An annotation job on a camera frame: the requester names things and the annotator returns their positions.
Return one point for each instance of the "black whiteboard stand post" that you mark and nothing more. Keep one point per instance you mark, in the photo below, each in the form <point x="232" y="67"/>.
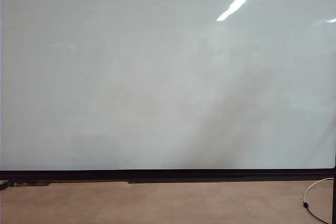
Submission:
<point x="334" y="197"/>

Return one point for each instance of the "black whiteboard bottom rail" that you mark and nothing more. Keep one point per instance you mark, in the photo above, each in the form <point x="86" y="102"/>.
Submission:
<point x="168" y="174"/>

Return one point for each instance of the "white glossy whiteboard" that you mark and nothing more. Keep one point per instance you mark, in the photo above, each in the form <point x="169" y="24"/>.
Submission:
<point x="131" y="64"/>

